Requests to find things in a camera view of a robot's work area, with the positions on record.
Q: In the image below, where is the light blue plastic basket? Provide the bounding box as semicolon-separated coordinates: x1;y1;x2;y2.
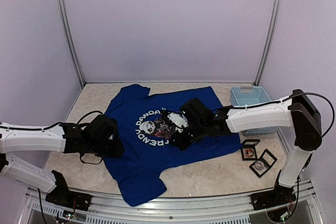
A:
230;86;278;135

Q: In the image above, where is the blue printed t-shirt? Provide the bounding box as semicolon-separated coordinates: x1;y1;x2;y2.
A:
104;84;241;207

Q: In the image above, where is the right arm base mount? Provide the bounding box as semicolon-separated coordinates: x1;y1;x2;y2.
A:
250;179;297;211

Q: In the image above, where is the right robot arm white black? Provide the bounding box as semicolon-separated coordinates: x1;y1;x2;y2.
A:
162;89;325;205

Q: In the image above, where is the aluminium frame post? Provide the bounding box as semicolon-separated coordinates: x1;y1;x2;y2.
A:
254;0;281;86
57;0;86;89

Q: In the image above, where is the left aluminium frame post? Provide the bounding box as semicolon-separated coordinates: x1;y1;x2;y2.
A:
57;0;86;89

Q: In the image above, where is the front aluminium rail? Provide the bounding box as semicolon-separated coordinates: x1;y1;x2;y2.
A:
18;180;325;223

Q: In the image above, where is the black display box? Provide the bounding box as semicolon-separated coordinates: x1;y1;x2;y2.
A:
249;149;278;178
240;139;260;161

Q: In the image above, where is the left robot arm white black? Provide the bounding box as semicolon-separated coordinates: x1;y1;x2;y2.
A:
1;114;124;206

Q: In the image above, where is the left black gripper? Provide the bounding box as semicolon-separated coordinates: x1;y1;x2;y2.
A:
87;138;124;157

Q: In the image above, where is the round brooch in box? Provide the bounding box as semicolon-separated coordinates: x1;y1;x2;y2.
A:
255;161;266;170

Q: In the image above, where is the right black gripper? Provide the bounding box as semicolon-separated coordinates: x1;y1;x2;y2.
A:
167;121;207;153

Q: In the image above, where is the right aluminium frame post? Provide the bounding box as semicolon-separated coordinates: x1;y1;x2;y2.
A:
254;0;281;86

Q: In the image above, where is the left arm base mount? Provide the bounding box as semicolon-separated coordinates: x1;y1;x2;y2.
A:
46;170;92;211

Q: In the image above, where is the round brooch badge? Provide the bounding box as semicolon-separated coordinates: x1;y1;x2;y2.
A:
244;148;255;159

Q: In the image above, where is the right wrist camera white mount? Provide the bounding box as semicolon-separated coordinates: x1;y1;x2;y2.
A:
167;112;188;130

